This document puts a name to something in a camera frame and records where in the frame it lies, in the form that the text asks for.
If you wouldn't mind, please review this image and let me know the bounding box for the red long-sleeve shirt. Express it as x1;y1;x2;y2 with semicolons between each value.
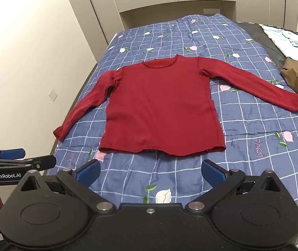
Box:
53;54;298;158

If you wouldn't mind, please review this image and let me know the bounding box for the beige built-in shelf unit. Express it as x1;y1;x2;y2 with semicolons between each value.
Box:
107;0;298;45

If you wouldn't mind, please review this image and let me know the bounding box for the white and light blue cloth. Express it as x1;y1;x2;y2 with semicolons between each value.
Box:
259;24;298;65

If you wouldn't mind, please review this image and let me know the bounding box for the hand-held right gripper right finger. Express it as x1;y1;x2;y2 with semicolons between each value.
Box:
186;159;287;214

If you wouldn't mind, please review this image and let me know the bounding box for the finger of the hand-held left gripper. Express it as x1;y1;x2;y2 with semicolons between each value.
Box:
0;148;26;161
0;154;57;170

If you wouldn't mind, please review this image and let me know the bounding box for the white wall outlet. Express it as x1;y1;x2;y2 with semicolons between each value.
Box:
48;88;59;102

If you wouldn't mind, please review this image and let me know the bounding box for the blue checked floral blanket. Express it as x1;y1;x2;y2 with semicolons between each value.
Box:
46;13;298;231

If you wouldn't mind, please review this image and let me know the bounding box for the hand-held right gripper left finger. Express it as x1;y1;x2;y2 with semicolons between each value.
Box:
14;159;117;214

